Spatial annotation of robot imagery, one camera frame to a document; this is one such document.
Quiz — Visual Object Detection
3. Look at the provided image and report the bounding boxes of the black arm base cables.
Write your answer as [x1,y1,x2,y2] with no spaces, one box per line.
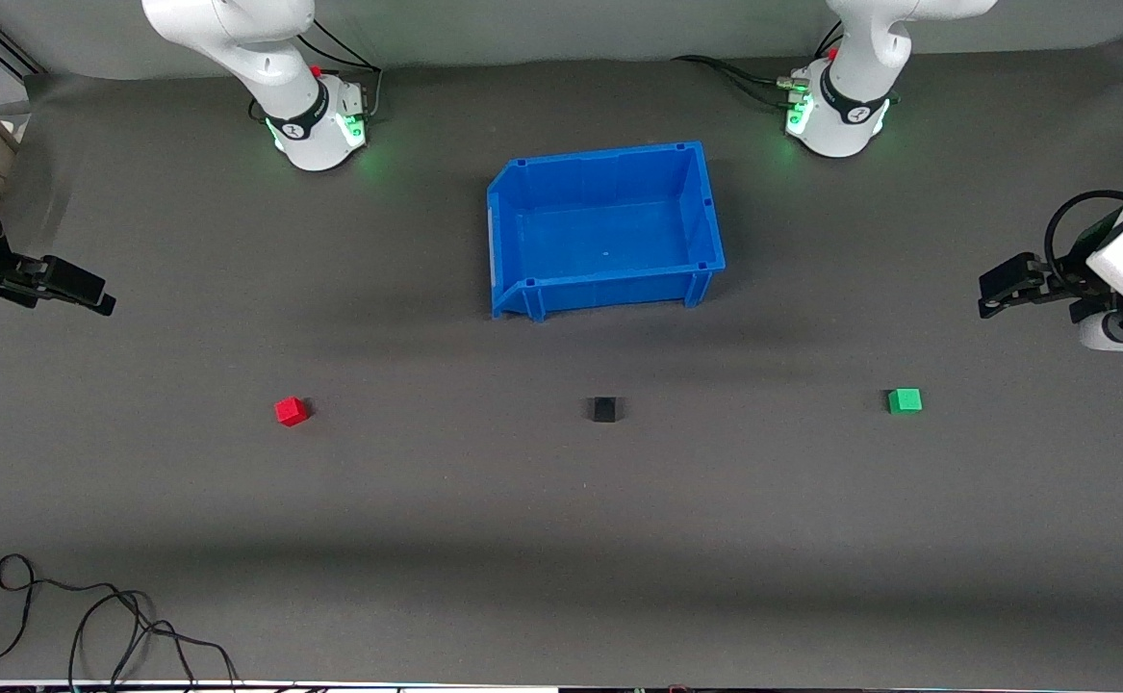
[296,19,384,121]
[672,24,846,107]

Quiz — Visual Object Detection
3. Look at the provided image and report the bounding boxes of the black right arm base cables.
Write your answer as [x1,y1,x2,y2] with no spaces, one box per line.
[296,19,384,121]

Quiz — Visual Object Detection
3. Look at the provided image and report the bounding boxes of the thin black loose cable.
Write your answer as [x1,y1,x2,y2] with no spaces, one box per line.
[0,553,240,689]

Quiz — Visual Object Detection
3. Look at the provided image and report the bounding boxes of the blue plastic storage bin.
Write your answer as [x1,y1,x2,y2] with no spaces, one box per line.
[486,141,727,322]

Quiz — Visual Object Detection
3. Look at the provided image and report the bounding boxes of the black left arm base cables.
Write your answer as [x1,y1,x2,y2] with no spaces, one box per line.
[672,24,846,107]

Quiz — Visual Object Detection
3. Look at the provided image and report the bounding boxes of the aluminium frame rail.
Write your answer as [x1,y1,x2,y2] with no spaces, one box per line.
[0,24,47,78]

